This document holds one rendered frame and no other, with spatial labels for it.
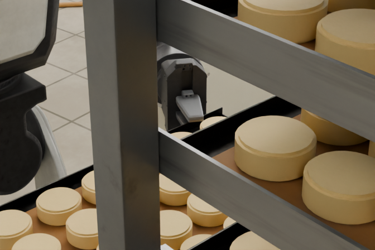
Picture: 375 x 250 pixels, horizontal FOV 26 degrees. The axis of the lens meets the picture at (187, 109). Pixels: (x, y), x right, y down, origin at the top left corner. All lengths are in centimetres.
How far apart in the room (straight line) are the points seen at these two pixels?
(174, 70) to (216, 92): 74
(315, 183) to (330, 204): 1
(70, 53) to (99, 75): 332
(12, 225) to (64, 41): 307
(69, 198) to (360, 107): 59
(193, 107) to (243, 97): 84
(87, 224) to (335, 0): 47
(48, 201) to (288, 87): 55
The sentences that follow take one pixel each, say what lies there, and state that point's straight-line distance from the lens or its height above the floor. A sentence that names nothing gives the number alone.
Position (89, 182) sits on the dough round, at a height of 106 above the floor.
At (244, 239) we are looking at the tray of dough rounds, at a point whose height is 124.
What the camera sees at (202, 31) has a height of 141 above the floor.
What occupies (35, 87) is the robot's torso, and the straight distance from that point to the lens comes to 117.
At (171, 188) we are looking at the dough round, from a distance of 92.
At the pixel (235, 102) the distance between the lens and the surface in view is 190.
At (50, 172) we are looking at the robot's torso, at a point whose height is 89.
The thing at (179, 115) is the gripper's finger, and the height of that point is 104.
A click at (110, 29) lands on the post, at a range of 44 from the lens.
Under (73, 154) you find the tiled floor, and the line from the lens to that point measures 301.
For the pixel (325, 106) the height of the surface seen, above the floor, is 140.
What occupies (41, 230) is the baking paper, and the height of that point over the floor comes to 104.
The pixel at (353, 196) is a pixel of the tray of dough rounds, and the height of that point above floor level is 133.
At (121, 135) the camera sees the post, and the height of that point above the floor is 134.
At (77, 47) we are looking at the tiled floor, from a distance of 385.
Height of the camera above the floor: 158
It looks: 29 degrees down
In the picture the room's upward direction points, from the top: straight up
